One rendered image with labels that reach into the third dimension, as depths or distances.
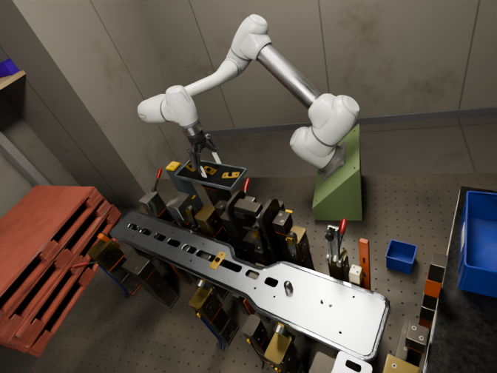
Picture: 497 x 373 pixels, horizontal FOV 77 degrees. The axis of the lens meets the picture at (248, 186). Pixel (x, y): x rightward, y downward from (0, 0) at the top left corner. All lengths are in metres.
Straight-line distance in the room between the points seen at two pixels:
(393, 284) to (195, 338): 0.91
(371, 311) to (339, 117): 0.82
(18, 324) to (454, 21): 3.87
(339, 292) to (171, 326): 0.86
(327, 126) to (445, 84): 2.16
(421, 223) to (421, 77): 1.99
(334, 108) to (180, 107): 0.69
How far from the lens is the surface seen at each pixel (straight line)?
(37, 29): 2.84
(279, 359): 1.07
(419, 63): 3.41
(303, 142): 1.60
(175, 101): 1.33
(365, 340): 1.12
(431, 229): 1.74
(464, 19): 3.34
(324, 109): 1.53
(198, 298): 1.25
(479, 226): 1.35
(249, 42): 1.68
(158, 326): 1.71
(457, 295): 1.18
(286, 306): 1.18
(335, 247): 1.13
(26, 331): 2.59
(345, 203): 1.65
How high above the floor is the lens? 2.04
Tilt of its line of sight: 40 degrees down
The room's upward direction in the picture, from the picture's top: 21 degrees counter-clockwise
